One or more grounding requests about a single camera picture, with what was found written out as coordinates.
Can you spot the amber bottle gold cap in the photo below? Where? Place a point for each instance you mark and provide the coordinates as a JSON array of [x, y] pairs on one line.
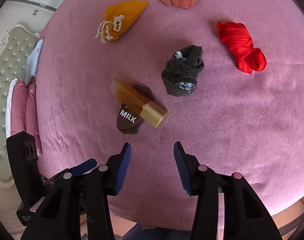
[[148, 110]]

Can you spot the light blue patterned pillow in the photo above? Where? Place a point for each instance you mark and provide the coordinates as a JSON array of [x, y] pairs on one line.
[[32, 63]]

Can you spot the red knotted cloth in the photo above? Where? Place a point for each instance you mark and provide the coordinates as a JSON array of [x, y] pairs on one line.
[[239, 43]]

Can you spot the white textured pillow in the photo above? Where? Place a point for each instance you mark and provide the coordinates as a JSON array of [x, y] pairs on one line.
[[8, 109]]

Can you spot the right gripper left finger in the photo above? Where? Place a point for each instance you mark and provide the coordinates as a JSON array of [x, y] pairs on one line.
[[58, 216]]

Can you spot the green tufted headboard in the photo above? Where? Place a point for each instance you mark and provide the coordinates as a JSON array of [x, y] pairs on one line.
[[15, 48]]

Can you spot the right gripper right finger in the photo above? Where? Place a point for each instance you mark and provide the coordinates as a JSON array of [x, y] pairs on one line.
[[245, 216]]

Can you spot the orange drawstring pouch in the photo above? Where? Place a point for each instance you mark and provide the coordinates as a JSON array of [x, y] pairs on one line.
[[118, 18]]

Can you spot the dark grey sock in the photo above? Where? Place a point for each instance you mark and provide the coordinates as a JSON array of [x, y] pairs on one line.
[[181, 71]]

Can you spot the pink rolled quilt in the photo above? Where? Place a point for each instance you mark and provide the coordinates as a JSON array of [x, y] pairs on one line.
[[24, 112]]

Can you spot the pink bed sheet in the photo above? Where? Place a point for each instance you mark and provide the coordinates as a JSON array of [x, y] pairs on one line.
[[232, 121]]

